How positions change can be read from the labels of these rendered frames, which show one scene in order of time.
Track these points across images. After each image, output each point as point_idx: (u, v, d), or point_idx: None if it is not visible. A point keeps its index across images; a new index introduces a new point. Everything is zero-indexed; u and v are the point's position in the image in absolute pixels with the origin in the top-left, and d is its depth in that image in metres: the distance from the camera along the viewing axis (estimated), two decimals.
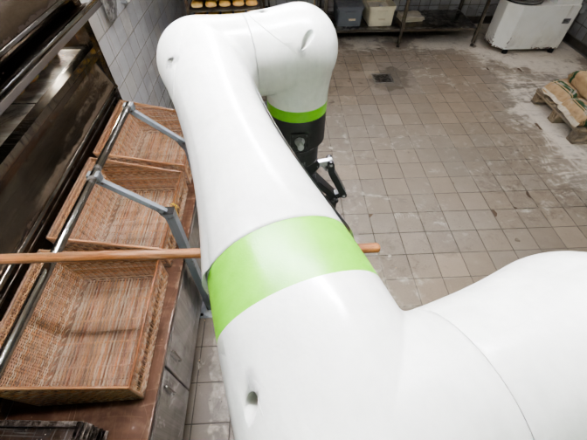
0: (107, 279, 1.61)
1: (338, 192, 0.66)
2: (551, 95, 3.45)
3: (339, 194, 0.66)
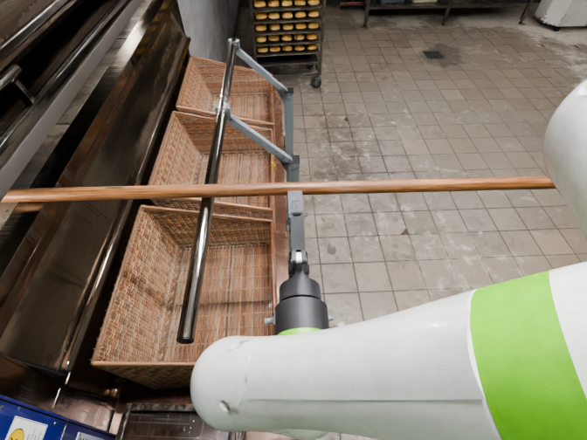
0: None
1: None
2: None
3: None
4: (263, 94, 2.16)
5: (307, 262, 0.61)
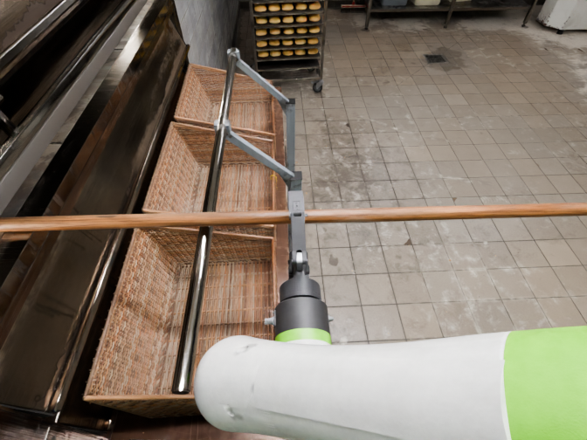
0: None
1: None
2: None
3: None
4: (264, 102, 2.12)
5: (307, 262, 0.61)
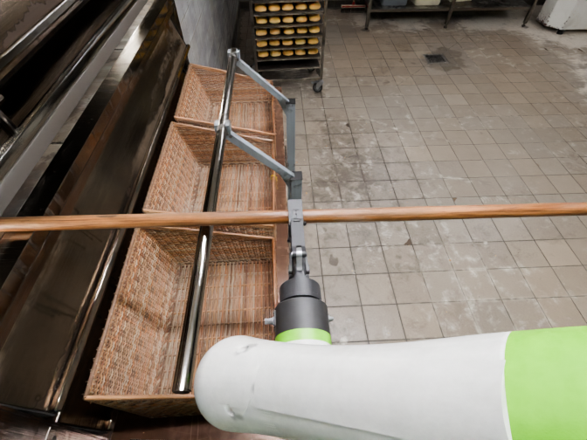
0: None
1: None
2: None
3: None
4: (264, 102, 2.12)
5: (307, 261, 0.62)
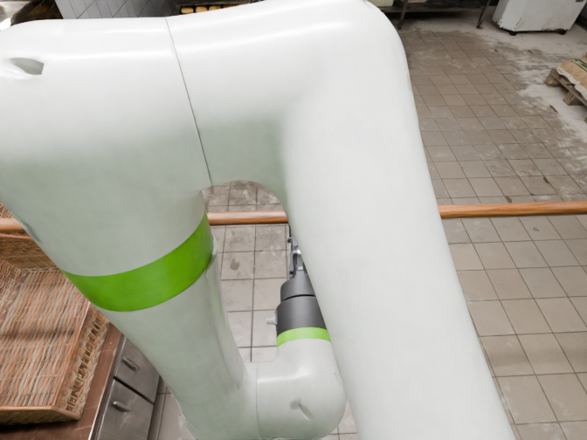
0: (51, 270, 1.33)
1: None
2: (567, 75, 3.17)
3: None
4: None
5: None
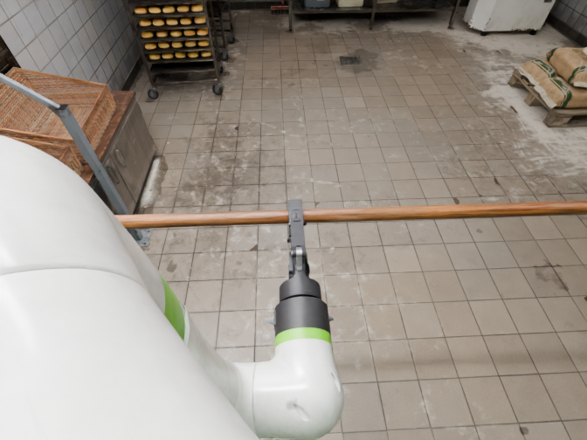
0: None
1: None
2: (528, 76, 3.16)
3: None
4: (107, 106, 2.09)
5: (307, 261, 0.62)
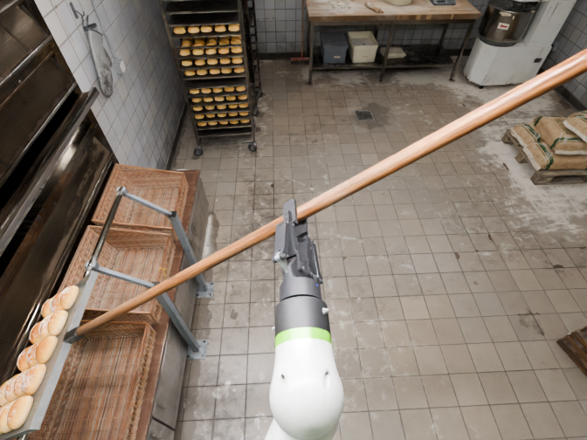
0: (103, 337, 1.87)
1: None
2: (518, 137, 3.72)
3: None
4: None
5: (298, 259, 0.61)
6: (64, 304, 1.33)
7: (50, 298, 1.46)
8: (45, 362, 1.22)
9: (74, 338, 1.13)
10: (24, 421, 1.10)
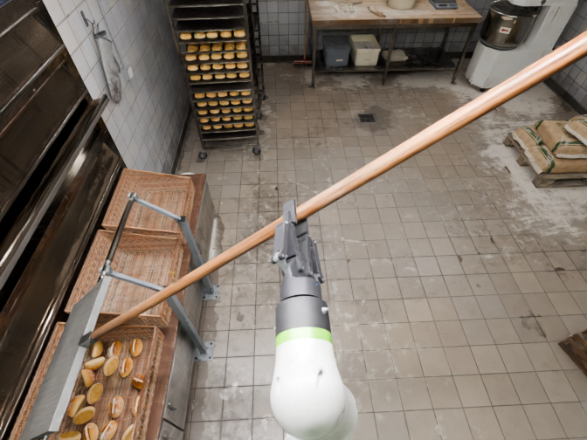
0: (112, 340, 1.91)
1: None
2: (519, 140, 3.75)
3: None
4: None
5: (298, 259, 0.61)
6: (96, 356, 1.84)
7: (134, 339, 1.87)
8: (86, 387, 1.72)
9: (89, 341, 1.16)
10: (44, 422, 1.14)
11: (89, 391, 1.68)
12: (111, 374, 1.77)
